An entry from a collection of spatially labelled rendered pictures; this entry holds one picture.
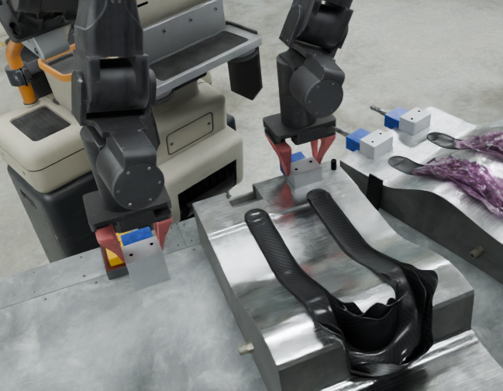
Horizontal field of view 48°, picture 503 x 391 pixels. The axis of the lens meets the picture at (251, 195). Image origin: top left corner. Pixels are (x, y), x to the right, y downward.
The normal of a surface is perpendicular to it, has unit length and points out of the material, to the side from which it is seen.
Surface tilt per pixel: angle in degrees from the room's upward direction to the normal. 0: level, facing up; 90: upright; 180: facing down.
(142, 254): 0
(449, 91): 0
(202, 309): 0
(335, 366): 84
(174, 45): 90
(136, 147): 17
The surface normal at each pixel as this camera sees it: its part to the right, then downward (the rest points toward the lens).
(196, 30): 0.67, 0.41
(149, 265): 0.37, 0.56
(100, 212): -0.09, -0.77
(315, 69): -0.88, -0.11
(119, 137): 0.19, -0.80
